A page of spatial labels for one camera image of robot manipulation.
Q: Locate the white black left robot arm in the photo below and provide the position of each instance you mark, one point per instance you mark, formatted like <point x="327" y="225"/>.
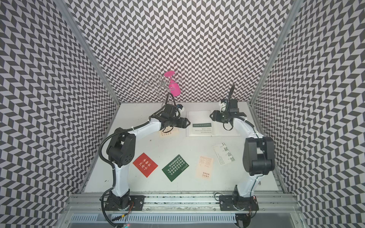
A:
<point x="118" y="149"/>

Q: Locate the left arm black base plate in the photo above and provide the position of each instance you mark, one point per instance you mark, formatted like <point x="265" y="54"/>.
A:
<point x="115" y="203"/>

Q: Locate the aluminium front rail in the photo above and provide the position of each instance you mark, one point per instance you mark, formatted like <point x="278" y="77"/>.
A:
<point x="268" y="201"/>

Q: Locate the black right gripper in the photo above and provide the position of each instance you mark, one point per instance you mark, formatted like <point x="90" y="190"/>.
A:
<point x="216" y="116"/>

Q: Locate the red square card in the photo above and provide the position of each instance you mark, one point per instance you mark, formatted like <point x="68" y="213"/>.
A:
<point x="145" y="164"/>

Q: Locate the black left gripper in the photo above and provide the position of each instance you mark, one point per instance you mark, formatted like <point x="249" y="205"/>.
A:
<point x="185" y="122"/>

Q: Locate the dark green grid card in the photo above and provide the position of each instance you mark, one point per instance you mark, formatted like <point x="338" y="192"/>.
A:
<point x="175" y="167"/>

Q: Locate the white photo album bicycle cover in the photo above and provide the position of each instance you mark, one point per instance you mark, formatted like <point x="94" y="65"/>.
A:
<point x="197" y="117"/>

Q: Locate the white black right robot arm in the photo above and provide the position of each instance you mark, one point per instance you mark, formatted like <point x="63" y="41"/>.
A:
<point x="258" y="153"/>

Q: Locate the pale pink card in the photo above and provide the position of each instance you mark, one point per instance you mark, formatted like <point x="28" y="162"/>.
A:
<point x="204" y="168"/>

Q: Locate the pink plastic cup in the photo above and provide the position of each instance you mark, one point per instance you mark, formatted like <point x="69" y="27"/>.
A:
<point x="173" y="86"/>

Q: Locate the chrome wire cup stand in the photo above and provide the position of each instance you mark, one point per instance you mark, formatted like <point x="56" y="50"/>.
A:
<point x="159" y="84"/>

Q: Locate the white calligraphy card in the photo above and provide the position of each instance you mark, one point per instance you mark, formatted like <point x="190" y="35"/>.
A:
<point x="223" y="154"/>

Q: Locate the green white text card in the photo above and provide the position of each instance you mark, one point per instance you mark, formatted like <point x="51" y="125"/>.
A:
<point x="201" y="129"/>

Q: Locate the beige calendar card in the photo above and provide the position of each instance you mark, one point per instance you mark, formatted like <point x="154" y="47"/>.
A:
<point x="169" y="132"/>

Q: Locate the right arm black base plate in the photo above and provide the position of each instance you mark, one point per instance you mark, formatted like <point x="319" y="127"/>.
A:
<point x="229" y="203"/>

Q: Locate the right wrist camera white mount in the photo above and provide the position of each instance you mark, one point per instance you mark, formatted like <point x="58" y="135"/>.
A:
<point x="223" y="105"/>

